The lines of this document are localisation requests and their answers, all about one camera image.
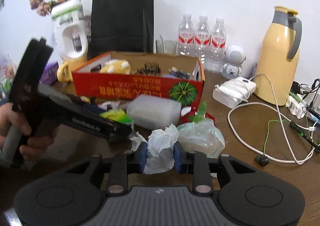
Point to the white detergent bottle vase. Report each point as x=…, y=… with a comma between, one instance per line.
x=70, y=30

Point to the starry night tissue pack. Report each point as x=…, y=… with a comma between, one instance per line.
x=179, y=73

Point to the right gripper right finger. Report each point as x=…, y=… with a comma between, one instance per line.
x=195, y=164

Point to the yellow thermos jug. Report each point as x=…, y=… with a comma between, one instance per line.
x=279, y=57

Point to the glass cup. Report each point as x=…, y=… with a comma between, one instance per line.
x=164, y=46

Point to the red cardboard box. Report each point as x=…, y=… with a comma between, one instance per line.
x=149, y=75

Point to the water bottle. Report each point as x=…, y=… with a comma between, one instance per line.
x=202, y=38
x=216, y=51
x=186, y=33

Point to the person's left hand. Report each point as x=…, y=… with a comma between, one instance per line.
x=16, y=136

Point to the black paper bag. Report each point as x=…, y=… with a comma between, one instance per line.
x=121, y=25

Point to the right water bottle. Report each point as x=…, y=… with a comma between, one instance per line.
x=216, y=51

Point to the yellow white plush toy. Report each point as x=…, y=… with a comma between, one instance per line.
x=116, y=66

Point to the white tissue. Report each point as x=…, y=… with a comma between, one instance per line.
x=160, y=147

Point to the frosted plastic box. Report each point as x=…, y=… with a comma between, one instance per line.
x=152, y=113

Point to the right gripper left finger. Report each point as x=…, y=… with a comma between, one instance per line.
x=121, y=166

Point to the left water bottle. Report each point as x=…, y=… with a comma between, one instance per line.
x=186, y=33

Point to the yellow mug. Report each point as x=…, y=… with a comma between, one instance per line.
x=64, y=72

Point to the white power strip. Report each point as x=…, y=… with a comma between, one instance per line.
x=297, y=103

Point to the white robot speaker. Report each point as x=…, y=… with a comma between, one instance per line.
x=234, y=58

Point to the white power bank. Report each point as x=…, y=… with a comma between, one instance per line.
x=234, y=91

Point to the middle water bottle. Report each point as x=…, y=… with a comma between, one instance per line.
x=202, y=38

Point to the clear plastic bag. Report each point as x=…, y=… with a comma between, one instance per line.
x=203, y=137

